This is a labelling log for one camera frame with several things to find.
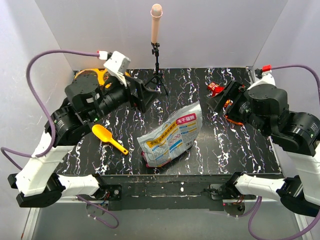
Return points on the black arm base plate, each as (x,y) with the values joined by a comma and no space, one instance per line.
(162,192)

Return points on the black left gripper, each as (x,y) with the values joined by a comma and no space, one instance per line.
(135,84)

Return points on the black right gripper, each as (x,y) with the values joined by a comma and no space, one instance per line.
(217,102)

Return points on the black tripod stand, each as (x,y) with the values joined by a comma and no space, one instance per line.
(157,77)

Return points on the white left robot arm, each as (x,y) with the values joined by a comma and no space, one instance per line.
(86,103)

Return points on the white cartoon pet food bag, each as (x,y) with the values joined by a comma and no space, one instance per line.
(171,139)

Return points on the pink microphone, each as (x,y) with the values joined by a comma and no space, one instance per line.
(156,13)

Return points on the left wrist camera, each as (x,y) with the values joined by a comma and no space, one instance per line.
(116,64)

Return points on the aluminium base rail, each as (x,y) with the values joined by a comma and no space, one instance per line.
(86,218)

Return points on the yellow double pet bowl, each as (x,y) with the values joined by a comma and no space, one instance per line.
(100,75)

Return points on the yellow plastic food scoop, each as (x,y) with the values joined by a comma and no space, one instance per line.
(106,136)

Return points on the red yellow toy block truck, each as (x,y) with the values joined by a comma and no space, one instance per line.
(212,94)

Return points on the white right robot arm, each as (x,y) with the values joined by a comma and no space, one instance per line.
(265,107)

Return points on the orange curved toy track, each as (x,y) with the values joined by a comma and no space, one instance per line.
(232,119)

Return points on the red owl toy block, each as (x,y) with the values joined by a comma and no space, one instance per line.
(213,87)

